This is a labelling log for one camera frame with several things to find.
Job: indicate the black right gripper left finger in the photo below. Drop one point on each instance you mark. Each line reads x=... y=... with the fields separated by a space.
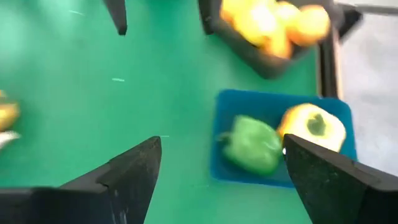
x=93 y=199

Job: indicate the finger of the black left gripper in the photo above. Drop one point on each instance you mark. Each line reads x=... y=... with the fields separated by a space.
x=118 y=15

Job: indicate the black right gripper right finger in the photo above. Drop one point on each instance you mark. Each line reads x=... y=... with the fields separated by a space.
x=335 y=193

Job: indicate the yellow bell pepper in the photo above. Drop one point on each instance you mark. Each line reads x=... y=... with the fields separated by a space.
x=298 y=121
x=7 y=115

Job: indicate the green bell pepper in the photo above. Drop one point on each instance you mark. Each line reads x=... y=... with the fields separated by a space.
x=252 y=144

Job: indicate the blue plastic basket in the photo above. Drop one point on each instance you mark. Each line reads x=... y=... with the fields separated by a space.
x=258 y=102

